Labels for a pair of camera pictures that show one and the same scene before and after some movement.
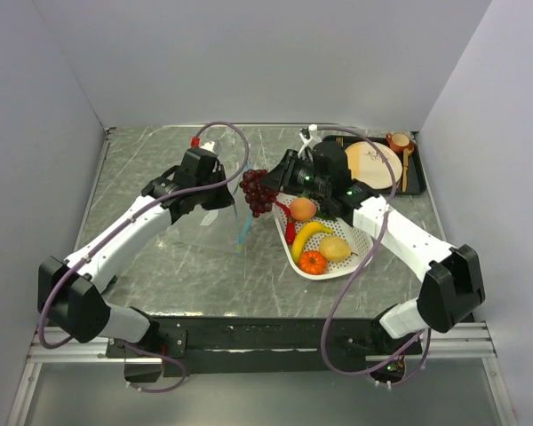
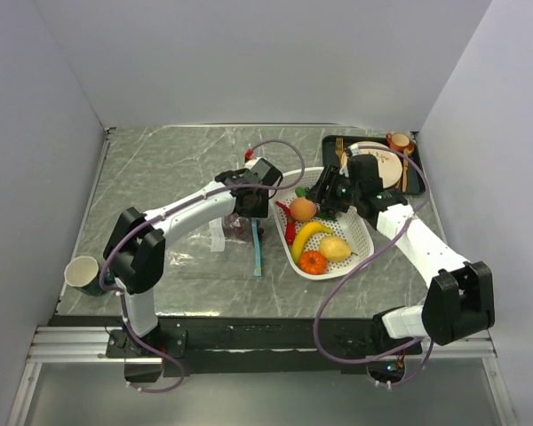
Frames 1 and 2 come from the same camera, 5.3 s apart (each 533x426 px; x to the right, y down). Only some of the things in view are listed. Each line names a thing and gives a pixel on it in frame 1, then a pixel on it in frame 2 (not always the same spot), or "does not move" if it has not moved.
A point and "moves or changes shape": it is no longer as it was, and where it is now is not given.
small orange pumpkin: [312, 263] does not move
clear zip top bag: [221, 226] moves or changes shape
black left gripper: [224, 200] -> [260, 212]
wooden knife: [405, 169] does not move
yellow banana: [299, 234] does not move
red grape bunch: [258, 200] moves or changes shape
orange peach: [302, 209] does not move
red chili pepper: [290, 225] does not move
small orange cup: [400, 141] does not move
